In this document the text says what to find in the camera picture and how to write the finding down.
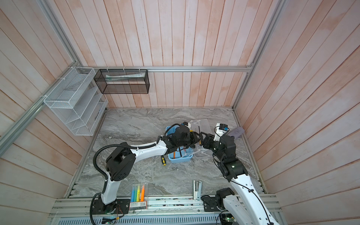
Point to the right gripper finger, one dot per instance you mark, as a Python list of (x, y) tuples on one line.
[(208, 145), (205, 137)]

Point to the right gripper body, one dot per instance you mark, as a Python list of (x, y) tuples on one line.
[(221, 157)]

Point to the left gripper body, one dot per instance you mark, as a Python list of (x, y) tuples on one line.
[(185, 142)]

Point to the black yellow stubby screwdriver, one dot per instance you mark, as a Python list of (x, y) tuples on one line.
[(164, 163)]

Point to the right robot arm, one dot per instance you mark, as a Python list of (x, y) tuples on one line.
[(242, 202)]

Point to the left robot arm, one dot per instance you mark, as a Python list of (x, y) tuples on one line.
[(120, 162)]

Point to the highlighter pen pack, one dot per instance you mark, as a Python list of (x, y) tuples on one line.
[(138, 194)]

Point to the white stapler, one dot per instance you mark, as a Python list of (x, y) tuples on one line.
[(197, 187)]

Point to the black mesh basket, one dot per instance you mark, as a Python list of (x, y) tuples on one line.
[(122, 81)]

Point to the white wire mesh shelf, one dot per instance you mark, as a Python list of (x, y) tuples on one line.
[(78, 105)]

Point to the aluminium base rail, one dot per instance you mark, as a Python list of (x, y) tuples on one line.
[(156, 205)]

